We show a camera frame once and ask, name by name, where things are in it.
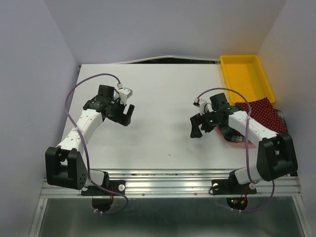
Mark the pink skirt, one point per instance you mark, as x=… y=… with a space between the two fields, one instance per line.
x=232 y=144

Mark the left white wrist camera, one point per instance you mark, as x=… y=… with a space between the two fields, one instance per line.
x=123 y=94

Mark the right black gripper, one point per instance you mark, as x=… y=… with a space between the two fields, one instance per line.
x=196 y=120

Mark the plaid skirt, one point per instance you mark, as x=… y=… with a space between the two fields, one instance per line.
x=233 y=137

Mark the yellow plastic bin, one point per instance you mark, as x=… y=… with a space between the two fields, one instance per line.
x=245 y=74

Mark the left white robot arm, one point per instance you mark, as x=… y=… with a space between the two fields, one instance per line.
x=64 y=163

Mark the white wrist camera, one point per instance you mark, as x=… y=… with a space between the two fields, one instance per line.
x=200 y=103
x=123 y=94

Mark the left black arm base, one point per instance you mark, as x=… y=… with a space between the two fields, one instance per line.
x=106 y=188

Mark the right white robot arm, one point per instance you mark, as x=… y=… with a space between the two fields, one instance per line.
x=276 y=155

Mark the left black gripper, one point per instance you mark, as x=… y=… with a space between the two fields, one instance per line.
x=122 y=118

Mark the red polka dot skirt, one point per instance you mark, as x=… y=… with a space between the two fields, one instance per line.
x=264 y=113

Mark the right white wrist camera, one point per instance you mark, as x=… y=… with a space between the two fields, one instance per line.
x=200 y=103

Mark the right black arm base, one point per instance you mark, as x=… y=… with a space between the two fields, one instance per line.
x=229 y=190

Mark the aluminium rail frame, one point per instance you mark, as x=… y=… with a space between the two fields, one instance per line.
x=172 y=203

